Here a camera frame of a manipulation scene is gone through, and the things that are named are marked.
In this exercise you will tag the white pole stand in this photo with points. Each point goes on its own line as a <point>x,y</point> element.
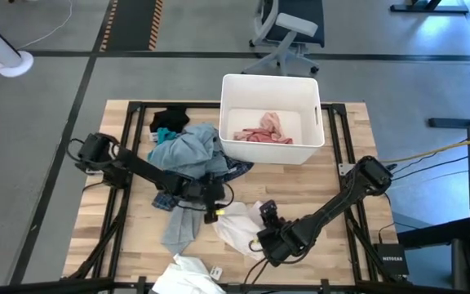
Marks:
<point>14,63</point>

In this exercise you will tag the black garment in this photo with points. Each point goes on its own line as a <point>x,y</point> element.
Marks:
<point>171,118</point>

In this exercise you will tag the light pink garment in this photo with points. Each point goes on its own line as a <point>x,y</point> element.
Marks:
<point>271,122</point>

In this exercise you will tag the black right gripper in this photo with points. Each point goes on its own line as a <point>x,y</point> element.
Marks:
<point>276,241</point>

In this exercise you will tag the black Netgear network switch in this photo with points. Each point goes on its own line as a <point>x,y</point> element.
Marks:
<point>391,259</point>

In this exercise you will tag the grey garment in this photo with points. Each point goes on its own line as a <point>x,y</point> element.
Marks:
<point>182,232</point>

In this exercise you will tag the white and black office chair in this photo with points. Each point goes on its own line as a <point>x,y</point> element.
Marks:
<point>288,28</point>

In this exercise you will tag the black metal table frame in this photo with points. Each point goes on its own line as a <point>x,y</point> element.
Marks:
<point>178,105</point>

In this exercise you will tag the black desk foot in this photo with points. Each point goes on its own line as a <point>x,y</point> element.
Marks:
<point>426,7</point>

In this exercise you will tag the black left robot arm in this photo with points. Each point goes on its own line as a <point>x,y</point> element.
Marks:
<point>137,167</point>

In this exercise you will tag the white paper label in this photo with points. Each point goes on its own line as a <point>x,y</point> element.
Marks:
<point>153,136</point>
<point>216,273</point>

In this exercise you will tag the teal garment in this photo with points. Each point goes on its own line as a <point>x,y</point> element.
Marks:
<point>165,134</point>

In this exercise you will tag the light blue fleece garment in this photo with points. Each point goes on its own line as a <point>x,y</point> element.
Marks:
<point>178,151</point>

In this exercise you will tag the white plastic mesh basket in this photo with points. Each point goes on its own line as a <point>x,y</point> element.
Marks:
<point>267,155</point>

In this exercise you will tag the black clamp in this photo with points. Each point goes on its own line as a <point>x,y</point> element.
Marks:
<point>391,166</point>

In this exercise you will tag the black mat with hazard stripes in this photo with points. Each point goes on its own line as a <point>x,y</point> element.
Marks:
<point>133,24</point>

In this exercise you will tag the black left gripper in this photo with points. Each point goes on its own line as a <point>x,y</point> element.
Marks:
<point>200,190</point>

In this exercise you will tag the dark pink garment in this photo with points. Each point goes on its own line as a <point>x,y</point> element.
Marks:
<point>255,135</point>

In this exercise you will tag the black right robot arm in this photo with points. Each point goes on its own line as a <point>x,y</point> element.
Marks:
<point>333,208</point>

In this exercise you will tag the black floor bar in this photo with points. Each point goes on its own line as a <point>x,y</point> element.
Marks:
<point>451,122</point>

